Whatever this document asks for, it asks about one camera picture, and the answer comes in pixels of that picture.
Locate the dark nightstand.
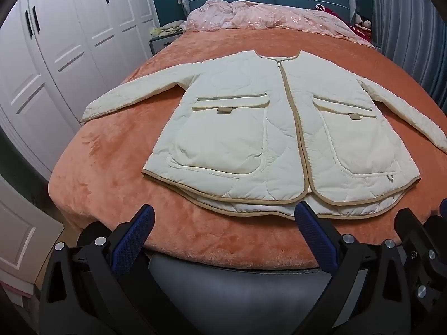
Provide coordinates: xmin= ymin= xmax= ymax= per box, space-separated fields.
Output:
xmin=149 ymin=30 xmax=184 ymax=56

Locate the grey bed footboard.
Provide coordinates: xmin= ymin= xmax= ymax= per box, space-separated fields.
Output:
xmin=75 ymin=221 xmax=336 ymax=335

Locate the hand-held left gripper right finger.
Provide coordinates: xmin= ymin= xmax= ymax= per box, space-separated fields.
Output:
xmin=295 ymin=200 xmax=418 ymax=335

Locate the white panelled door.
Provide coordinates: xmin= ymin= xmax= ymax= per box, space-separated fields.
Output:
xmin=0 ymin=176 xmax=65 ymax=287

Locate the red cloth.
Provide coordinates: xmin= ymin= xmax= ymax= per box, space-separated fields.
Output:
xmin=316 ymin=4 xmax=372 ymax=46

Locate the cream quilted jacket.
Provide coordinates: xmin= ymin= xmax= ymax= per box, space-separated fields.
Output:
xmin=80 ymin=49 xmax=447 ymax=221

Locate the orange plush blanket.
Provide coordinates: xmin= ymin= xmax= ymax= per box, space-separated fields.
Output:
xmin=47 ymin=28 xmax=447 ymax=271

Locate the white panelled wardrobe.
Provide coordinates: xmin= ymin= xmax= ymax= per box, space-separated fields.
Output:
xmin=0 ymin=0 xmax=156 ymax=182

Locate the pink floral quilt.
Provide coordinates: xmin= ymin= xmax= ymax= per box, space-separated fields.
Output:
xmin=183 ymin=0 xmax=372 ymax=46

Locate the pale yellow cloth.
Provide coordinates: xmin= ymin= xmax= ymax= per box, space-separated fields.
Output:
xmin=151 ymin=21 xmax=184 ymax=37

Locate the grey-blue curtain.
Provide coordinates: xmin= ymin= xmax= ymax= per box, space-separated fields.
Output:
xmin=369 ymin=0 xmax=447 ymax=109

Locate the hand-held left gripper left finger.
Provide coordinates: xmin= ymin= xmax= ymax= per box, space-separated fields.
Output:
xmin=38 ymin=204 xmax=196 ymax=335

